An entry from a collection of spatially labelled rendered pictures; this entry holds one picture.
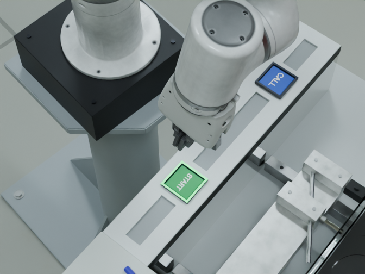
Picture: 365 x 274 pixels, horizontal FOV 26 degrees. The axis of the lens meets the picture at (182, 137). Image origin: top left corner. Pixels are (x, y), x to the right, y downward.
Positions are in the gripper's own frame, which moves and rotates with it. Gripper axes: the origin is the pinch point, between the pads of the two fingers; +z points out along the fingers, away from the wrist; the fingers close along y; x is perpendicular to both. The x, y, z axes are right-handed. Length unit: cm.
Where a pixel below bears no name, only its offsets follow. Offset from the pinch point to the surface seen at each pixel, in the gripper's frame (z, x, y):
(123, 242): 15.5, 14.0, -2.0
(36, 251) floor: 119, 4, 28
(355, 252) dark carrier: 15.8, -10.5, -31.4
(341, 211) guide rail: 21.9, -17.9, -25.9
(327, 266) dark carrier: 16.2, -5.7, -29.2
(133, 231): 15.9, 11.4, -2.0
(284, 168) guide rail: 24.3, -18.5, -13.5
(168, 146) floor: 118, -46, 21
